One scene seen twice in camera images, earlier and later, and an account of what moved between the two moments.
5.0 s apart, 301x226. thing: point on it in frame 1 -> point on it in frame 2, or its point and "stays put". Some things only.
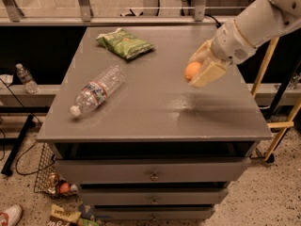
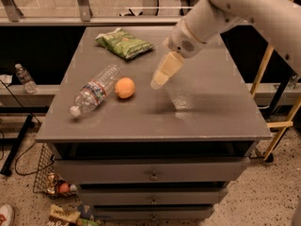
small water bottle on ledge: x=25 y=77 stays put
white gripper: x=229 y=43 -> x=182 y=43
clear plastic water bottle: x=93 y=93 stays put
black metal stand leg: x=7 y=169 stays put
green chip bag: x=123 y=43 stays put
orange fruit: x=192 y=69 -> x=125 y=88
